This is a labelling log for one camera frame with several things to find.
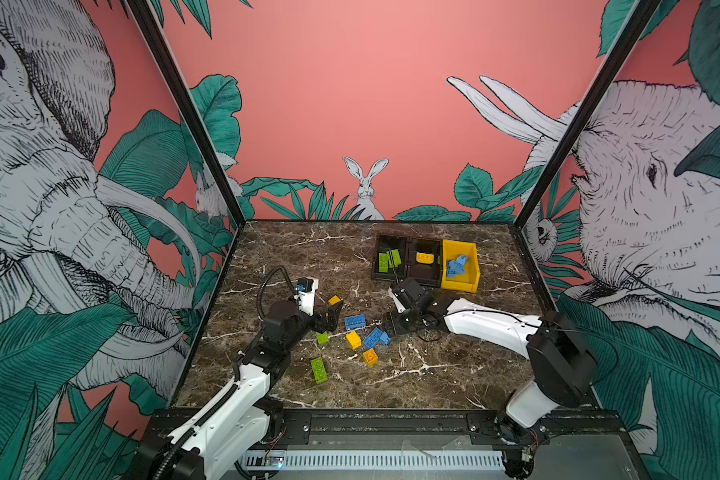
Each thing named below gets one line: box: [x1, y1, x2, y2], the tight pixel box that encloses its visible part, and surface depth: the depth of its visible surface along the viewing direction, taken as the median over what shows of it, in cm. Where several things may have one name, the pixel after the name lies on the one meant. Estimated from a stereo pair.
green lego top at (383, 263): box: [378, 253, 389, 273], surface depth 106 cm
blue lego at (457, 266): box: [450, 254, 469, 273], surface depth 106 cm
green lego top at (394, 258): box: [388, 249, 402, 268], surface depth 108 cm
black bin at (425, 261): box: [408, 238, 442, 287], surface depth 109 cm
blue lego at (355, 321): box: [345, 314, 366, 330], surface depth 95 cm
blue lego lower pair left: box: [362, 327, 383, 349], surface depth 91 cm
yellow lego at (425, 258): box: [416, 252, 435, 264], surface depth 109 cm
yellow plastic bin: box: [441, 239, 481, 293], surface depth 106 cm
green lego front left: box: [310, 358, 328, 384], surface depth 84 cm
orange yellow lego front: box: [363, 348, 379, 367], surface depth 85 cm
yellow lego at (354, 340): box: [345, 331, 362, 350], surface depth 90 cm
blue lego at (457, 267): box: [448, 255, 468, 278], surface depth 106 cm
